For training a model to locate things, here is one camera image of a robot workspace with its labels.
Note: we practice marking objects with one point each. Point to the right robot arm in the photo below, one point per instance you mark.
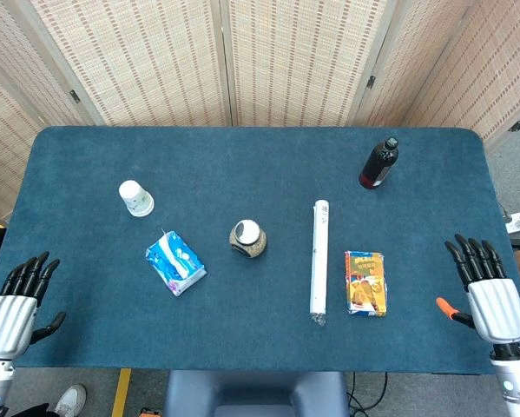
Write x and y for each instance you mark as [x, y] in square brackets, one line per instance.
[516, 382]

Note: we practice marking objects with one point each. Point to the white sneaker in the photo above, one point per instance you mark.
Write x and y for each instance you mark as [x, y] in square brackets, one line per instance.
[70, 400]

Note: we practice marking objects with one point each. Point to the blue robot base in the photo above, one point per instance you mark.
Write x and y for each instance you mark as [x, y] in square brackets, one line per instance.
[255, 393]

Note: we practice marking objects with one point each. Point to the dark glass bottle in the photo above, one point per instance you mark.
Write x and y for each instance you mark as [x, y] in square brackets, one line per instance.
[379, 164]

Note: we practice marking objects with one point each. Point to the yellow floor tape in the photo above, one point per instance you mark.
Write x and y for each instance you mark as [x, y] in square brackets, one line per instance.
[121, 392]

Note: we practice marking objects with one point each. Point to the orange snack box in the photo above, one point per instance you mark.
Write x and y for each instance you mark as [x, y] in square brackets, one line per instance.
[365, 282]

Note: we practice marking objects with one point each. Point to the round speckled jar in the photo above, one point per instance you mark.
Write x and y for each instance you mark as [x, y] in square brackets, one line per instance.
[248, 239]

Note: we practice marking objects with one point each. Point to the blue table cloth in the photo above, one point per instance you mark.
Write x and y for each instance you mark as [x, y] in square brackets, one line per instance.
[259, 174]

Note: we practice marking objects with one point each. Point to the white rolled paper tube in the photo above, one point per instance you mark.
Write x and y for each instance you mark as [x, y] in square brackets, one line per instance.
[319, 263]

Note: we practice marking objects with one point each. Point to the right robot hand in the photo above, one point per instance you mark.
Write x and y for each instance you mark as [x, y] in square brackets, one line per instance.
[494, 306]

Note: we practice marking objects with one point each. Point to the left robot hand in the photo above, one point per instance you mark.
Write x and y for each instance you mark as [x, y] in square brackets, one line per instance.
[8, 309]

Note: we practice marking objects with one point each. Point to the white paper cup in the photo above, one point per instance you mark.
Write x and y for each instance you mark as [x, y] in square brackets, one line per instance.
[136, 199]

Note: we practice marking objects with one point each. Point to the blue tissue pack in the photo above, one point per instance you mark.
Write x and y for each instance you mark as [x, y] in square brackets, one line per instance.
[175, 263]

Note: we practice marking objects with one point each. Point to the woven folding screen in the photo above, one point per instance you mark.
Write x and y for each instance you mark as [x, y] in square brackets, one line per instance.
[259, 61]

